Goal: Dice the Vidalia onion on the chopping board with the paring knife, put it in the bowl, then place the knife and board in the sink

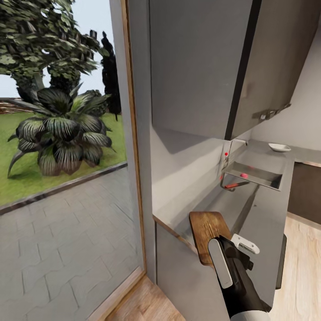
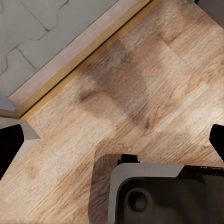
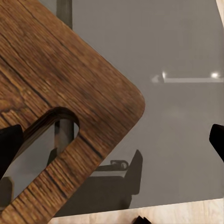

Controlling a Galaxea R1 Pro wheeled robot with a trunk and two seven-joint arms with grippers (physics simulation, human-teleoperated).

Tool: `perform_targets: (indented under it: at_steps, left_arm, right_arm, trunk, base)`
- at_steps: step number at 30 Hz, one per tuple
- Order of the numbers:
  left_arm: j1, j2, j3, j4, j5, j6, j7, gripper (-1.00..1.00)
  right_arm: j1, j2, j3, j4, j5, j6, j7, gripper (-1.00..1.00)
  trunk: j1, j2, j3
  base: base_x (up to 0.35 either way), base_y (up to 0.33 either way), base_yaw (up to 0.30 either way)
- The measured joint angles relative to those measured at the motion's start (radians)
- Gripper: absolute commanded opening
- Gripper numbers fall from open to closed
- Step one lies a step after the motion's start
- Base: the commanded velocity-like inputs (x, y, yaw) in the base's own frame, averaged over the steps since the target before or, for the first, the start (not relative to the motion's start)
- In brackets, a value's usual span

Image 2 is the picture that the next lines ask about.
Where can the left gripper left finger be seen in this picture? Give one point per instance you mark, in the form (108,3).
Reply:
(11,140)

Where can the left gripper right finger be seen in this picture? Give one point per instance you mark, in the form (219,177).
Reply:
(217,139)

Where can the fixed window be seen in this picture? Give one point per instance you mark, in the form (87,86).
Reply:
(44,44)

